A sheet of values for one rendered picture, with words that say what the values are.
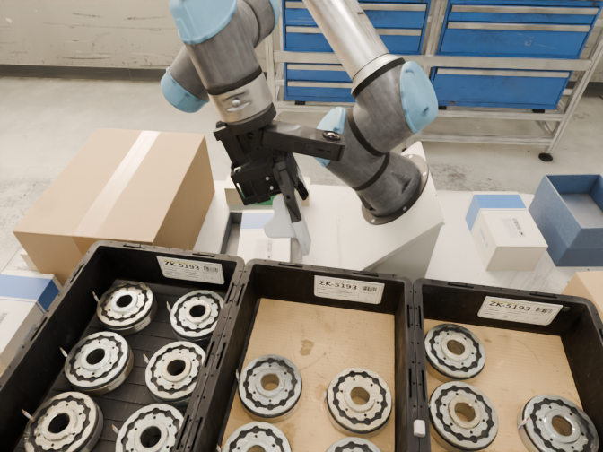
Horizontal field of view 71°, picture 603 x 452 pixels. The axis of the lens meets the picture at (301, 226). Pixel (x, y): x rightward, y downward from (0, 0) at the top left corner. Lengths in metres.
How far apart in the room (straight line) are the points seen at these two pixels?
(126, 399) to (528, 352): 0.70
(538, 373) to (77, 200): 0.98
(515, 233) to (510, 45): 1.56
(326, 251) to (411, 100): 0.48
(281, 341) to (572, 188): 0.90
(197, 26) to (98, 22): 3.17
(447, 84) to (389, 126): 1.76
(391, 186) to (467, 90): 1.73
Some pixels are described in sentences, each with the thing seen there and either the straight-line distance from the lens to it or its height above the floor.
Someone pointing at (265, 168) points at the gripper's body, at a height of 1.18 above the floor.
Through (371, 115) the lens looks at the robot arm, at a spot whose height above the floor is 1.11.
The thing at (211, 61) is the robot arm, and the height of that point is 1.31.
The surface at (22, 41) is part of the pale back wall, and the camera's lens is 4.06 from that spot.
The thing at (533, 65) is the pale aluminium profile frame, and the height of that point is 0.59.
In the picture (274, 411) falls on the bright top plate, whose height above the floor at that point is 0.86.
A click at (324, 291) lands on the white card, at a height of 0.88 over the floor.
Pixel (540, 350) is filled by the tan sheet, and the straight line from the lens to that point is 0.90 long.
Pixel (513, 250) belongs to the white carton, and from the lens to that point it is 1.13.
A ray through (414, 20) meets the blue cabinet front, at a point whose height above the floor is 0.78.
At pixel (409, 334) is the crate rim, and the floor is 0.93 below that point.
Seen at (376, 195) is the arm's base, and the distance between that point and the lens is 0.93.
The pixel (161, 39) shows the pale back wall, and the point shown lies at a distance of 3.55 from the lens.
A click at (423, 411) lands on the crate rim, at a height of 0.93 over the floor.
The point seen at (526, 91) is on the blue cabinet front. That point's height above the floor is 0.43.
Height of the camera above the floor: 1.52
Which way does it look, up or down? 44 degrees down
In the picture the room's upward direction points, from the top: straight up
